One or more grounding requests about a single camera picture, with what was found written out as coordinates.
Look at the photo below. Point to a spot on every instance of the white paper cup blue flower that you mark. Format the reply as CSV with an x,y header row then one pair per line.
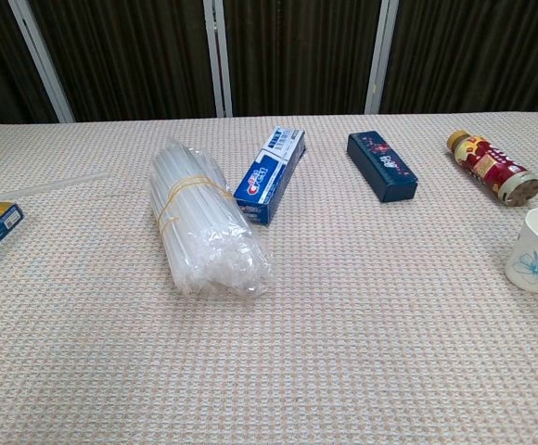
x,y
533,250

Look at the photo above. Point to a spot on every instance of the dark blue rectangular box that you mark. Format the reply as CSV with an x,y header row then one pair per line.
x,y
380,162

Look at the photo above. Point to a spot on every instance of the white partition frame post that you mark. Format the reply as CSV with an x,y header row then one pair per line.
x,y
42,62
382,55
217,60

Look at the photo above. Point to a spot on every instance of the beige woven tablecloth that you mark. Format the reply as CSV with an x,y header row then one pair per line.
x,y
343,334

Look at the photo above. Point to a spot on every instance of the single clear straw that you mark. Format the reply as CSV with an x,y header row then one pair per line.
x,y
55,184

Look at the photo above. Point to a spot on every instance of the yellow rubber band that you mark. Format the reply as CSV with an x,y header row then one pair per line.
x,y
182,183

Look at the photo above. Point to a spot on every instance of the bagged bundle of clear straws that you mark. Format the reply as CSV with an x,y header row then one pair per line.
x,y
204,232

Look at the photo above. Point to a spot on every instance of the blue white toothpaste box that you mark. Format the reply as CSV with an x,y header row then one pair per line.
x,y
262,178

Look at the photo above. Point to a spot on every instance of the red label drink bottle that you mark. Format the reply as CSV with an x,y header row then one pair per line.
x,y
487,164

